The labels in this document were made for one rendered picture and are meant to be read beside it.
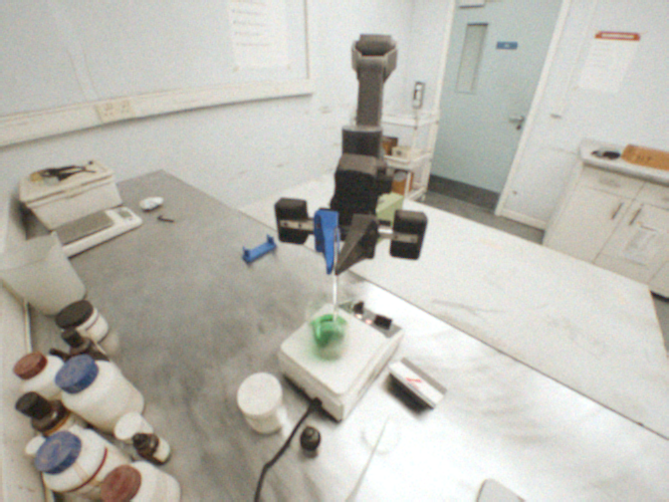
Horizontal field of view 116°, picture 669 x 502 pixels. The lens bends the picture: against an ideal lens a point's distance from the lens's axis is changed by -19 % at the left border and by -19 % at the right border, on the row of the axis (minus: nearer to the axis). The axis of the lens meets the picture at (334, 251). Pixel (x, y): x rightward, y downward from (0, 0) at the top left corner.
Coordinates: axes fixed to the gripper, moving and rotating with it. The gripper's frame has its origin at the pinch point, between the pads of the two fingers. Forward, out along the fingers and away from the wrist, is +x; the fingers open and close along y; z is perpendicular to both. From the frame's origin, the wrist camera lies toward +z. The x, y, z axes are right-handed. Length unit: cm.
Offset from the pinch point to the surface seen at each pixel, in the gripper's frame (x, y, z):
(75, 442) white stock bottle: 22.5, -25.5, -14.9
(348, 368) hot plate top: 3.6, 2.4, -17.1
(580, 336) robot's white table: -16, 49, -26
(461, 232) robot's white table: -53, 29, -26
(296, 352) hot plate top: 2.9, -5.6, -17.1
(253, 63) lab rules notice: -151, -86, 22
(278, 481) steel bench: 17.5, -4.1, -25.9
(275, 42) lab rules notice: -168, -78, 34
